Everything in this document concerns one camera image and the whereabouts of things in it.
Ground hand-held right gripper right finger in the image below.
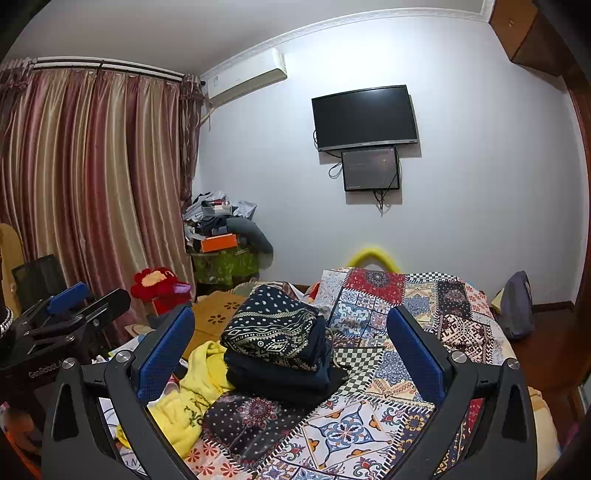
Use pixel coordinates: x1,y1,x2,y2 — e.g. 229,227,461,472
386,305,539,480

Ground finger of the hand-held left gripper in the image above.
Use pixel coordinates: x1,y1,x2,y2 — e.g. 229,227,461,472
20,289,133,357
17,281,92,327

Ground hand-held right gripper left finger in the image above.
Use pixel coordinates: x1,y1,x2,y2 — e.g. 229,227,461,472
41,305,197,480

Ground navy patterned dress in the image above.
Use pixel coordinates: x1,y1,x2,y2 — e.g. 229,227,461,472
220,284,325,372

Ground black mesh chair back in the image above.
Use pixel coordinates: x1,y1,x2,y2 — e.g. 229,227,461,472
11,255,68,302

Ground yellow garment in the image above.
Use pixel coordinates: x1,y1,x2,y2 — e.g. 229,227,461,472
115,340,237,459

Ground red plush toy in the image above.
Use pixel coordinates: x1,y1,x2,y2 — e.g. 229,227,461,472
130,266,191,315

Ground wooden lap table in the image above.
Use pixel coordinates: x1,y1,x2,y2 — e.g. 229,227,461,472
191,292,251,348

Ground mustard cloth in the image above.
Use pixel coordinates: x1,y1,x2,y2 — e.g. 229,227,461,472
0,223,29,319

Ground patchwork printed blanket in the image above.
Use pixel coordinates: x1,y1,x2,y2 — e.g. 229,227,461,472
184,268,519,480

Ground yellow foam tube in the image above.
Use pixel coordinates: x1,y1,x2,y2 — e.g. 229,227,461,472
346,246,403,271

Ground grey backpack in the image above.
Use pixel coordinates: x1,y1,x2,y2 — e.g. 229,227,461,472
499,270,537,342

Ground striped curtain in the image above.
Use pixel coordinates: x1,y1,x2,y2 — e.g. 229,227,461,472
0,59,207,326

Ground orange box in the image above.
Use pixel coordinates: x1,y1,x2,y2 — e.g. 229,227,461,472
200,233,240,254

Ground dark navy folded garment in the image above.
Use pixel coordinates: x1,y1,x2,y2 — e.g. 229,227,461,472
228,355,350,408

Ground yellow bed sheet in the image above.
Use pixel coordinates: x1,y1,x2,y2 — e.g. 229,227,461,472
527,387,562,468

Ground pile of clutter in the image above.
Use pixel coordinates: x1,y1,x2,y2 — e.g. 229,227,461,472
183,191,257,241

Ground grey cushion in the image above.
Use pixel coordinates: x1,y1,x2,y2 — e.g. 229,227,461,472
226,217,274,255

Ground small black monitor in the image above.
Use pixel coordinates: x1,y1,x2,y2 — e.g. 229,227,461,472
341,146,401,193

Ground white air conditioner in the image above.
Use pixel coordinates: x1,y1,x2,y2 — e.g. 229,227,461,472
202,47,288,107

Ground wooden wardrobe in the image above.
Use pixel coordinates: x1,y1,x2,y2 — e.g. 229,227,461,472
488,0,591,416

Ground curtain rail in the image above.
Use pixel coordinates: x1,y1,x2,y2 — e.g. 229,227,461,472
28,55,205,85

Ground black wall television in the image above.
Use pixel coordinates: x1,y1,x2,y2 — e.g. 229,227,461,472
311,84,420,152

